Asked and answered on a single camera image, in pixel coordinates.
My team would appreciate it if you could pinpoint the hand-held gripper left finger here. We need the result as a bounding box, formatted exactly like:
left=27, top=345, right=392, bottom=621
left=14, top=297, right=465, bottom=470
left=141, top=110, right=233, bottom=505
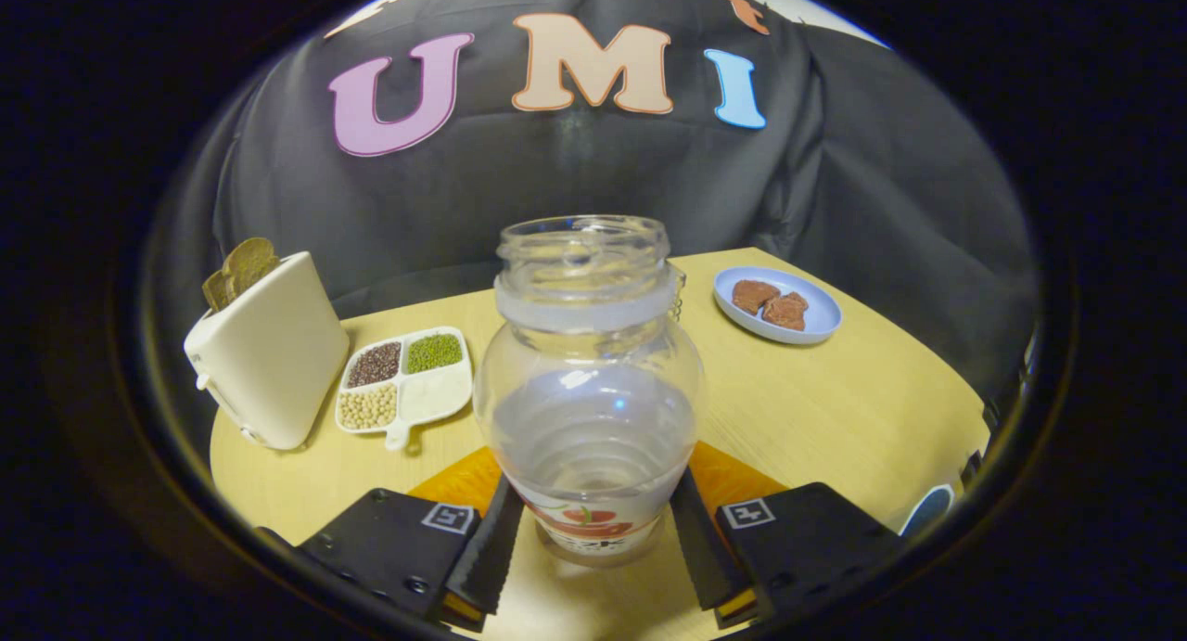
left=301, top=446, right=525, bottom=633

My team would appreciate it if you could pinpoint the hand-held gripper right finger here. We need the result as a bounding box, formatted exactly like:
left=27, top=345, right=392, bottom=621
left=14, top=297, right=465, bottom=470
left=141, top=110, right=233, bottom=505
left=670, top=442, right=905, bottom=628

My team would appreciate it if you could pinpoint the clear juice bottle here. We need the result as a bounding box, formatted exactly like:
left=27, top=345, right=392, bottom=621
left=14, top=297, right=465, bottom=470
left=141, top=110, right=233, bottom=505
left=471, top=214, right=706, bottom=568

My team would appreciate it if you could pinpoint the blue speckled cup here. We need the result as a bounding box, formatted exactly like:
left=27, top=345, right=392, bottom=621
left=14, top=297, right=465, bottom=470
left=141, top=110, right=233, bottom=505
left=898, top=483, right=956, bottom=538

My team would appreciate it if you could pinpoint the white divided tray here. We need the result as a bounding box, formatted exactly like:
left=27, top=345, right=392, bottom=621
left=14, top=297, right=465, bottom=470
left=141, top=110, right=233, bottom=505
left=334, top=326, right=474, bottom=452

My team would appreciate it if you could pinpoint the pile of white rice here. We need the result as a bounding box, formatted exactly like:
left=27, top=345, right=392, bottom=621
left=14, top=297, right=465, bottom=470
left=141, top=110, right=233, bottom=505
left=401, top=367, right=472, bottom=424

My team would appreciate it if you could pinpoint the wooden table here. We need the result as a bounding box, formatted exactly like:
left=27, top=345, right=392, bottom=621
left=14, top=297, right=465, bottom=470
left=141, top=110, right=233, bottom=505
left=210, top=247, right=991, bottom=641

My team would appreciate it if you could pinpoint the pile of beige beans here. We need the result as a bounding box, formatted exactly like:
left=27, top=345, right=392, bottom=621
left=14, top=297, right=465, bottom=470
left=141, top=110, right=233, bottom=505
left=338, top=384, right=399, bottom=430

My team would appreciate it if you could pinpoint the pile of green beans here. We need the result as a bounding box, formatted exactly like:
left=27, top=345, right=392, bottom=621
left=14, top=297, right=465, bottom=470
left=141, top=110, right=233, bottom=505
left=405, top=333, right=463, bottom=375

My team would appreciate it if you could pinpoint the pile of dark beans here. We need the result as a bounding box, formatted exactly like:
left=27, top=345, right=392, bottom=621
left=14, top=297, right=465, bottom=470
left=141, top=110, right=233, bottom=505
left=346, top=341, right=402, bottom=388

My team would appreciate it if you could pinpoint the brown meat piece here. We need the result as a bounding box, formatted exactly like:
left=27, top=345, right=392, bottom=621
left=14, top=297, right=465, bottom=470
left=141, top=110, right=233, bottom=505
left=762, top=291, right=810, bottom=332
left=732, top=279, right=781, bottom=315

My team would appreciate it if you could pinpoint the light blue plate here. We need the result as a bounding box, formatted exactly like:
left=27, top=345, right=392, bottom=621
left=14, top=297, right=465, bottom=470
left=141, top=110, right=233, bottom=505
left=712, top=266, right=843, bottom=346

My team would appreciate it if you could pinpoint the white toaster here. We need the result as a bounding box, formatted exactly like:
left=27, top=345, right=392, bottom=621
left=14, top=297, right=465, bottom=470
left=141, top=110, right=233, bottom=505
left=183, top=250, right=351, bottom=452

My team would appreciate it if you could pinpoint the black backdrop cloth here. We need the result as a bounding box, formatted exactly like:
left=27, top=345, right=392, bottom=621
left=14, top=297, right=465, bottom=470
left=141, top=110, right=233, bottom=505
left=148, top=0, right=1040, bottom=419

